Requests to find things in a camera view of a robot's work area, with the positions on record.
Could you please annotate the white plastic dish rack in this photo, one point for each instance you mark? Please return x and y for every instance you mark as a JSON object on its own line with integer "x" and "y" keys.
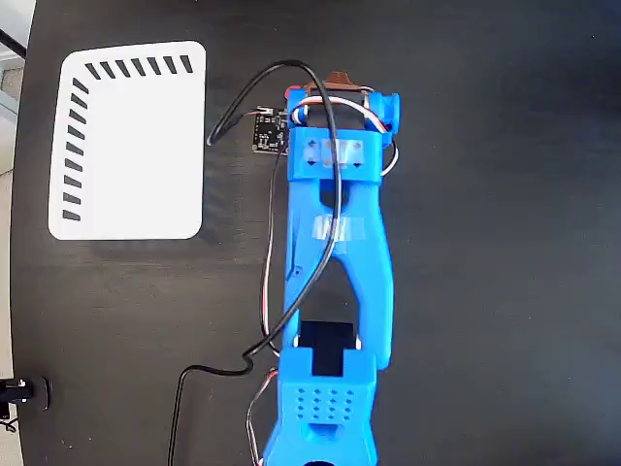
{"x": 140, "y": 155}

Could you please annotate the clear tape piece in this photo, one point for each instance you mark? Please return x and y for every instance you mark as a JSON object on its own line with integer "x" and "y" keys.
{"x": 351, "y": 229}
{"x": 347, "y": 153}

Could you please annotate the black metal bar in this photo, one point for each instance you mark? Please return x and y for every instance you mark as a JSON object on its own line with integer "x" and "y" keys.
{"x": 12, "y": 43}

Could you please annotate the black table clamp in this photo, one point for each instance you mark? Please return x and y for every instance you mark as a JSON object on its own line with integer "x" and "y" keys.
{"x": 34, "y": 390}

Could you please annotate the black camera circuit board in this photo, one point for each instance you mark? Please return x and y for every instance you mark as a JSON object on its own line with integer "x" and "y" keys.
{"x": 269, "y": 131}

